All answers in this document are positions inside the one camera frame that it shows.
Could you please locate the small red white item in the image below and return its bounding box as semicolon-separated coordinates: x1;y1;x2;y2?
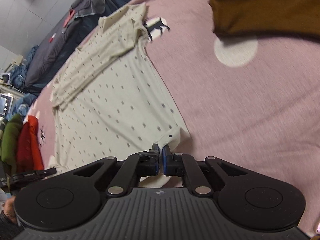
49;33;56;43

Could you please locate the green folded garment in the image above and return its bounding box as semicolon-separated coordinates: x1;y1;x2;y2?
1;113;23;174

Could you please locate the grey blanket bed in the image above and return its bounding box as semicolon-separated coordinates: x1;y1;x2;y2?
25;0;106;90

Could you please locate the brown garment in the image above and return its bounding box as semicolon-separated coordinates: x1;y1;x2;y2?
209;0;319;38

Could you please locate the pink polka dot bedsheet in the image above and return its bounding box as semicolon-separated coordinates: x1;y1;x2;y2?
30;0;319;236

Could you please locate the red folded garment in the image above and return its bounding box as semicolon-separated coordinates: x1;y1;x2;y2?
16;115;44;173

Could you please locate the red cloth on bed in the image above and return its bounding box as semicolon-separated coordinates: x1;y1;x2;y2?
63;9;75;28

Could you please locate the blue crumpled cloth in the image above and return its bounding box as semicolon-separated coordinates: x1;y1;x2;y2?
6;45;39;121

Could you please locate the cream dotted shirt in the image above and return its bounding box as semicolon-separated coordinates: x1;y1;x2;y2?
50;3;190;174

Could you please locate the person's hand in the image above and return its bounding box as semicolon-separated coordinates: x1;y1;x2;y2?
3;196;17;224

